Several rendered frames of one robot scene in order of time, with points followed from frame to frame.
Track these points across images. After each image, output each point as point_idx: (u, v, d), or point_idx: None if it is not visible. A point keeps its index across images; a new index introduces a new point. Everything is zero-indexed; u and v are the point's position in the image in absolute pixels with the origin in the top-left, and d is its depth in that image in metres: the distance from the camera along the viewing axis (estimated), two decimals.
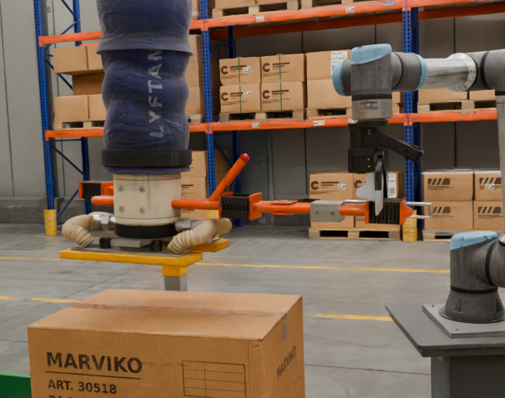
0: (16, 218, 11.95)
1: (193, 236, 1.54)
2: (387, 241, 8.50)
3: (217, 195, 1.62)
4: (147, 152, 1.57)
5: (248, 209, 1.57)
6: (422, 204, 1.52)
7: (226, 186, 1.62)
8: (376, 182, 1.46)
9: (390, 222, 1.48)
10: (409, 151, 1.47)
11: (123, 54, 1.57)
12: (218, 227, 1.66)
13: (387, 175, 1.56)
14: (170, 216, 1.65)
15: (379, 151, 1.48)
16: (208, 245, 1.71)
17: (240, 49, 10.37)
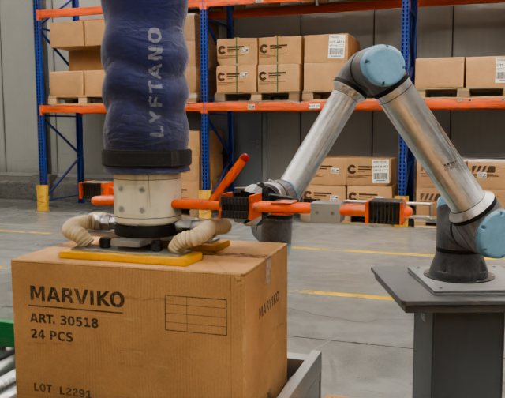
0: (8, 193, 11.91)
1: (193, 236, 1.54)
2: (379, 226, 8.53)
3: (217, 195, 1.62)
4: (147, 152, 1.57)
5: (248, 209, 1.57)
6: (422, 204, 1.52)
7: (226, 186, 1.62)
8: None
9: (390, 222, 1.48)
10: (288, 196, 1.71)
11: (123, 54, 1.57)
12: (218, 227, 1.66)
13: (259, 223, 1.68)
14: (170, 216, 1.65)
15: None
16: (208, 245, 1.71)
17: (238, 31, 10.34)
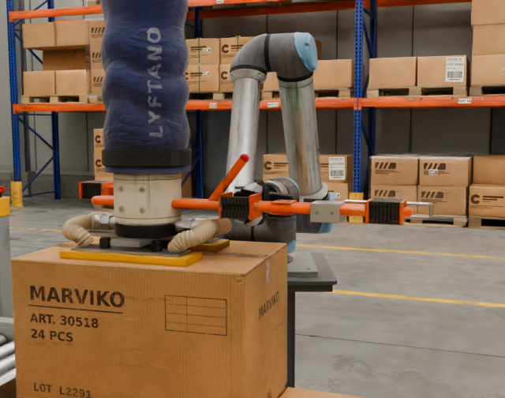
0: None
1: (193, 236, 1.54)
2: None
3: (217, 195, 1.62)
4: (147, 152, 1.57)
5: (248, 209, 1.57)
6: (422, 204, 1.52)
7: (226, 186, 1.62)
8: None
9: (390, 222, 1.48)
10: (289, 194, 1.71)
11: (122, 54, 1.57)
12: (218, 227, 1.66)
13: (260, 222, 1.68)
14: (170, 216, 1.65)
15: None
16: (208, 245, 1.71)
17: (207, 31, 10.57)
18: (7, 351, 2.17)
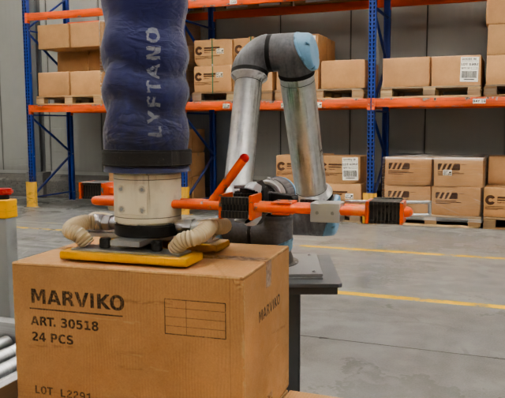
0: None
1: (193, 236, 1.54)
2: None
3: (217, 195, 1.62)
4: (147, 152, 1.57)
5: (248, 209, 1.57)
6: (421, 203, 1.55)
7: (226, 186, 1.62)
8: None
9: (390, 222, 1.48)
10: (288, 193, 1.71)
11: (121, 54, 1.57)
12: (218, 227, 1.66)
13: (259, 221, 1.68)
14: (170, 216, 1.65)
15: None
16: (208, 245, 1.71)
17: (221, 31, 10.58)
18: (13, 351, 2.19)
